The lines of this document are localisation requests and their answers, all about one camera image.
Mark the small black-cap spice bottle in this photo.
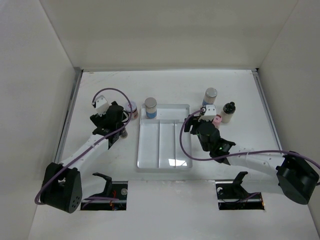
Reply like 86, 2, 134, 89
120, 127, 128, 139

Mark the pink-lid small jar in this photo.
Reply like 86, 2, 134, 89
212, 114, 222, 129

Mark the white-lid red-label jar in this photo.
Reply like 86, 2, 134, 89
124, 101, 139, 120

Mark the black-cap cream sauce bottle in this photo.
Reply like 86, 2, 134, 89
220, 101, 236, 123

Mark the silver-lid blue-label spice jar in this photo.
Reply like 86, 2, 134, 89
144, 97, 157, 119

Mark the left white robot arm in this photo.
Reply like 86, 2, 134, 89
39, 101, 128, 214

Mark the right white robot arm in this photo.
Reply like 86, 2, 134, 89
180, 114, 320, 205

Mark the white divided organizer tray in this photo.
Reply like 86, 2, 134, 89
137, 104, 193, 173

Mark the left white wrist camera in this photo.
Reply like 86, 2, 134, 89
92, 94, 110, 117

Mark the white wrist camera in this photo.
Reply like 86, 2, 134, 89
92, 94, 110, 117
199, 104, 217, 122

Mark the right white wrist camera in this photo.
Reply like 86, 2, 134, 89
199, 104, 217, 122

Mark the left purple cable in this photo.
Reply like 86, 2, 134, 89
33, 87, 133, 206

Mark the purple cable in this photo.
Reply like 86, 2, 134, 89
33, 87, 133, 206
179, 107, 320, 169

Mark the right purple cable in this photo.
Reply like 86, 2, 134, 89
179, 107, 320, 169

